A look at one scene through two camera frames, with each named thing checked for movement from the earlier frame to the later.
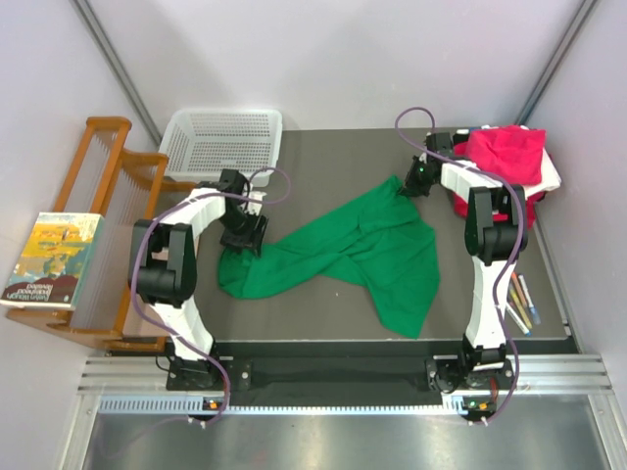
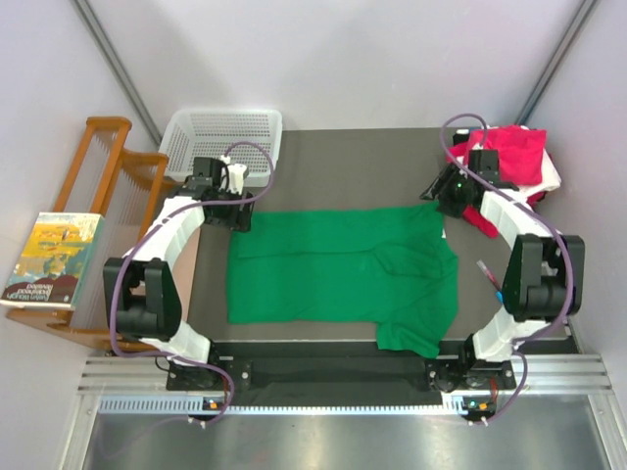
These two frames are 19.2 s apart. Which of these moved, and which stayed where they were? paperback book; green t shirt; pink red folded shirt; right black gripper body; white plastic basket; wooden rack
Moved: green t shirt; right black gripper body
Stayed: pink red folded shirt; wooden rack; paperback book; white plastic basket
